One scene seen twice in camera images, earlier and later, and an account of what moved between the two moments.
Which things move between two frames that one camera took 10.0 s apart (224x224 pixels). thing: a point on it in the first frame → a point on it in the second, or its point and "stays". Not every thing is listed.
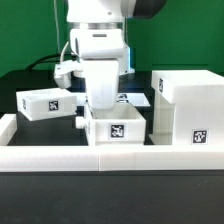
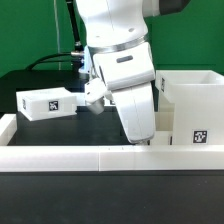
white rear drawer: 46,103 stays
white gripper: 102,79 → 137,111
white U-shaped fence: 104,158 stays
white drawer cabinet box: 188,107 stays
